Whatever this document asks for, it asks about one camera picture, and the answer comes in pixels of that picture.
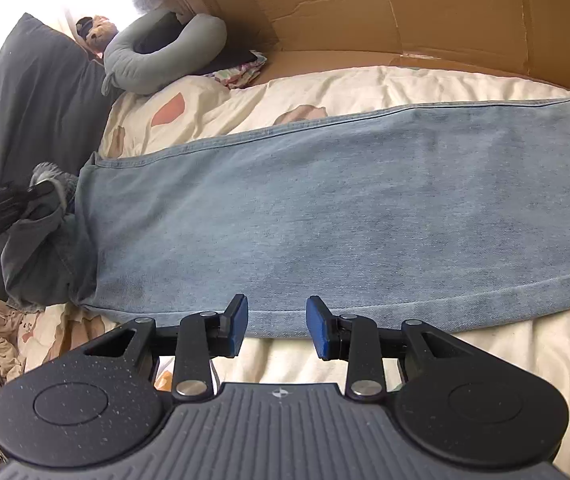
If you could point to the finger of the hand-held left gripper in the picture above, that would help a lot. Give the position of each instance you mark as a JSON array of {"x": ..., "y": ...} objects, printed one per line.
[{"x": 42, "y": 192}]

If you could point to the floral patterned cloth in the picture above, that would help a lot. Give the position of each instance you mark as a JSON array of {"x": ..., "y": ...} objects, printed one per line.
[{"x": 237, "y": 72}]

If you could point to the grey neck pillow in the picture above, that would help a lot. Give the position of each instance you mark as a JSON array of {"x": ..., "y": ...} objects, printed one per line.
[{"x": 145, "y": 70}]

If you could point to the light blue jeans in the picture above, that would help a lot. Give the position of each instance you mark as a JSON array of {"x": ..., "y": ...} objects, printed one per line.
[{"x": 340, "y": 210}]

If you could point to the cream bear print blanket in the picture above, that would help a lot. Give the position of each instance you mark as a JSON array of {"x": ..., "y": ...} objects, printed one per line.
[{"x": 515, "y": 360}]

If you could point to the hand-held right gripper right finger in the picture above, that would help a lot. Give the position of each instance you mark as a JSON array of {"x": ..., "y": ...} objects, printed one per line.
[{"x": 319, "y": 330}]

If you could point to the beige cloth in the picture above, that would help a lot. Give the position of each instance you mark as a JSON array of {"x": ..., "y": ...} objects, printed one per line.
[{"x": 10, "y": 340}]

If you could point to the brown teddy bear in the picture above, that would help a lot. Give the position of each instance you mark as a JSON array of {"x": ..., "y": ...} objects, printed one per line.
[{"x": 97, "y": 32}]

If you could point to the flattened brown cardboard sheet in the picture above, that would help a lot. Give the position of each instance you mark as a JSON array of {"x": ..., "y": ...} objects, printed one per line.
[{"x": 415, "y": 10}]

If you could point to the dark grey pillow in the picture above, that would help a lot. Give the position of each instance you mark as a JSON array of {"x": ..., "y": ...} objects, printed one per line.
[{"x": 30, "y": 100}]

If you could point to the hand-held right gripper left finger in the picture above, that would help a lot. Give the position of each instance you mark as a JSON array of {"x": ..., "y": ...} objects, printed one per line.
[{"x": 237, "y": 327}]

